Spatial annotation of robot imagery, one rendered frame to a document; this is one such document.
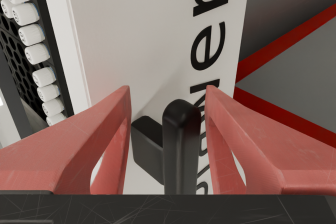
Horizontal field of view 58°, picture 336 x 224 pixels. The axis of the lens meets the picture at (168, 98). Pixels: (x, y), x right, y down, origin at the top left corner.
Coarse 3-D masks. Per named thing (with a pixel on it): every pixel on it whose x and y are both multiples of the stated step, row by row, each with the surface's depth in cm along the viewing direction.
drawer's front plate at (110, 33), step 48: (48, 0) 11; (96, 0) 11; (144, 0) 12; (192, 0) 14; (240, 0) 17; (96, 48) 11; (144, 48) 13; (96, 96) 12; (144, 96) 15; (192, 96) 18; (144, 192) 18
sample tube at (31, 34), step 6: (36, 24) 20; (24, 30) 20; (30, 30) 20; (36, 30) 20; (42, 30) 20; (24, 36) 20; (30, 36) 20; (36, 36) 20; (42, 36) 20; (24, 42) 20; (30, 42) 20; (36, 42) 20
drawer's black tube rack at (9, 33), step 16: (0, 0) 24; (0, 16) 26; (0, 32) 28; (16, 32) 25; (16, 48) 26; (16, 64) 29; (32, 64) 25; (16, 80) 32; (32, 80) 28; (32, 96) 30
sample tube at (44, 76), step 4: (44, 68) 22; (48, 68) 22; (36, 72) 22; (40, 72) 22; (44, 72) 22; (48, 72) 22; (52, 72) 22; (36, 76) 22; (40, 76) 22; (44, 76) 22; (48, 76) 22; (52, 76) 22; (36, 80) 22; (40, 80) 22; (44, 80) 22; (48, 80) 22; (52, 80) 22; (40, 84) 22; (44, 84) 22
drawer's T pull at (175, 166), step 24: (144, 120) 14; (168, 120) 12; (192, 120) 12; (144, 144) 14; (168, 144) 12; (192, 144) 12; (144, 168) 15; (168, 168) 13; (192, 168) 13; (168, 192) 14; (192, 192) 14
